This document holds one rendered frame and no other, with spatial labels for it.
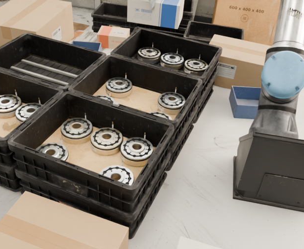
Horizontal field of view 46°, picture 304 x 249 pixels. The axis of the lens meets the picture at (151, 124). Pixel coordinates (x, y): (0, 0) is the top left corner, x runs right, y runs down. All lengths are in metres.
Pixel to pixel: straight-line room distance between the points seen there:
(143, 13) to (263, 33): 2.65
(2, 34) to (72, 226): 1.15
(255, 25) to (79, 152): 3.05
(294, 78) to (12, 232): 0.81
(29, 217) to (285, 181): 0.75
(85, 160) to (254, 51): 1.01
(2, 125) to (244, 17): 3.05
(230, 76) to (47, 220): 1.11
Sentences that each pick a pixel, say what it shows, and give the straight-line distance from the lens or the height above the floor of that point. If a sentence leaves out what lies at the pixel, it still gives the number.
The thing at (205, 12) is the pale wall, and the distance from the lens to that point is 4.19.
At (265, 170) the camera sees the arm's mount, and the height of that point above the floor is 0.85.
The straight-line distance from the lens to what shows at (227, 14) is 3.91.
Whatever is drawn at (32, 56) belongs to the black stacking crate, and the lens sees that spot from 1.69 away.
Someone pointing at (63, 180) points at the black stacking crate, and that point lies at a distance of 1.03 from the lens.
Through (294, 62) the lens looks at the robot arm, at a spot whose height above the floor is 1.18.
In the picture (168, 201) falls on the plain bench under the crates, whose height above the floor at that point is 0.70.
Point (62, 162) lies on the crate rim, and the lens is 0.97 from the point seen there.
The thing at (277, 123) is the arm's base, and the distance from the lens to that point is 1.13.
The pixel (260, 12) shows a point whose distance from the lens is 3.93.
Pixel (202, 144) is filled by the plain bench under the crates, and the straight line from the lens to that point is 1.40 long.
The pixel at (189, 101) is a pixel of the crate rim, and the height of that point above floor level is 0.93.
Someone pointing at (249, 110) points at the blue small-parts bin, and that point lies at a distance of 1.56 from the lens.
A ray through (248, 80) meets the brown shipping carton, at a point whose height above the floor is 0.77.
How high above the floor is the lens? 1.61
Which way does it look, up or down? 39 degrees down
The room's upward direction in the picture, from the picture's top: 5 degrees clockwise
